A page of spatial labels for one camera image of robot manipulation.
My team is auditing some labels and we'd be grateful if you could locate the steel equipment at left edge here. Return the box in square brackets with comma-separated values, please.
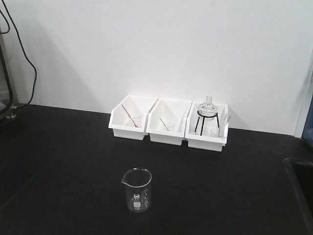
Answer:
[0, 34, 19, 125]

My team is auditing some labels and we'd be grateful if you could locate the small beaker in left bin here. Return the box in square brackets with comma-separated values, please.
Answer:
[131, 114, 142, 128]

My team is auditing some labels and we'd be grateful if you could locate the black sink basin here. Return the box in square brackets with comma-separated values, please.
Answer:
[283, 158, 313, 235]

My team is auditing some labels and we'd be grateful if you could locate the red thin stirring rod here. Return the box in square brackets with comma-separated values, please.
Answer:
[121, 104, 138, 128]

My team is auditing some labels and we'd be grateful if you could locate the blue object at right edge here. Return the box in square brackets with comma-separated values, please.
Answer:
[302, 107, 313, 147]

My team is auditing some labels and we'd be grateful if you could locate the white storage bin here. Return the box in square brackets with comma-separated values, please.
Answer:
[185, 102, 230, 152]
[109, 95, 158, 141]
[146, 98, 192, 146]

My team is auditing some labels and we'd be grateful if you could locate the small beaker in middle bin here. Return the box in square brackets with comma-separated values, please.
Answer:
[165, 122, 175, 132]

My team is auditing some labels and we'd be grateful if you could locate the right white storage bin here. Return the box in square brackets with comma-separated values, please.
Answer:
[185, 102, 230, 152]

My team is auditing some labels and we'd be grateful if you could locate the left white storage bin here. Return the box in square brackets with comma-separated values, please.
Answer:
[109, 95, 158, 141]

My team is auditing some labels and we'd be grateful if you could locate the middle white storage bin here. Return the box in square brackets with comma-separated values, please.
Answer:
[146, 98, 192, 146]

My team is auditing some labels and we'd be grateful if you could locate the black wire tripod stand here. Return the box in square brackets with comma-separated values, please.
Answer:
[195, 110, 220, 136]

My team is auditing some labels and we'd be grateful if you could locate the round glass flask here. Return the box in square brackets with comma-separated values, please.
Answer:
[198, 96, 218, 118]

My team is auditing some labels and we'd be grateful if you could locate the small beaker in bin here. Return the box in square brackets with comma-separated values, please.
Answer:
[131, 114, 142, 128]
[165, 122, 175, 132]

